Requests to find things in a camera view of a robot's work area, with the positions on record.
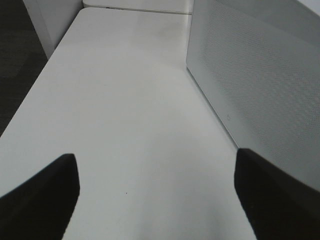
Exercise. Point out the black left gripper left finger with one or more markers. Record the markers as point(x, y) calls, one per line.
point(42, 206)

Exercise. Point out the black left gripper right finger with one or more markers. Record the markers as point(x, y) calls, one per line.
point(277, 206)

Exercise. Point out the white microwave door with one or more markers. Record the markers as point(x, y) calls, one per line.
point(258, 64)

